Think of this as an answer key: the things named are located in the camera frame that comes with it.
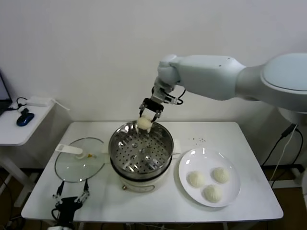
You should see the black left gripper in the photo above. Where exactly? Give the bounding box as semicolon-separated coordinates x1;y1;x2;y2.
52;179;91;224

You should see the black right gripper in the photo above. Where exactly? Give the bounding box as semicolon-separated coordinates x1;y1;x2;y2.
139;92;168;123

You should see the white steamed baozi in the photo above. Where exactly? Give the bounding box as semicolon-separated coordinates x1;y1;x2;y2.
211;167;231;184
138;115;153;131
202;184;224;203
187;171;206;188

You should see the stainless steel steamer basket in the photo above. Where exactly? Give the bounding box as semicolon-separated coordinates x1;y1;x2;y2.
100;120;175;179

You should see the white round plate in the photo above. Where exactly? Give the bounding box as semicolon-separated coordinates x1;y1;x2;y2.
178;148;241;208

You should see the cream electric cooker pot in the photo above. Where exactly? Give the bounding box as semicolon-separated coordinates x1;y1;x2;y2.
102;149;183;194

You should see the white side table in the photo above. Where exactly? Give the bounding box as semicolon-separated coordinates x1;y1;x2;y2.
0;102;71;209

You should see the blue computer mouse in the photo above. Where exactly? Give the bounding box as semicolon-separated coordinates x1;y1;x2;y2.
16;112;35;127

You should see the white rectangular box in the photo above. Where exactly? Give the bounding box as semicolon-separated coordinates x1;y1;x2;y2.
25;96;52;108

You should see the black laptop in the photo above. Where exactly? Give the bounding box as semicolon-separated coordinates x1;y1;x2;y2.
0;69;13;115

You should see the glass lid with white handle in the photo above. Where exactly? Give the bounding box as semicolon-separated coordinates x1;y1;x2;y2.
54;137;106;184

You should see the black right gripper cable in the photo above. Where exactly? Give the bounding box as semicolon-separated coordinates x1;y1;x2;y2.
165;87;187;106

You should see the thin white cable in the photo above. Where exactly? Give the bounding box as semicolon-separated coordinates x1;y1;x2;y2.
51;98;71;112

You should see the black mouse cable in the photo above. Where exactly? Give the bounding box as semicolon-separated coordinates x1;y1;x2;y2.
6;97;31;116

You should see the white hanging cable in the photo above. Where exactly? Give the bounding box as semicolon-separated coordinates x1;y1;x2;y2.
268;130;295;182

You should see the black cable with inline plug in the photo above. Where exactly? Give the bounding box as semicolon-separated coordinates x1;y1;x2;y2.
260;123;298;167

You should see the white desk frame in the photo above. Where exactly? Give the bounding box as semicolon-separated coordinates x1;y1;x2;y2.
270;165;303;188

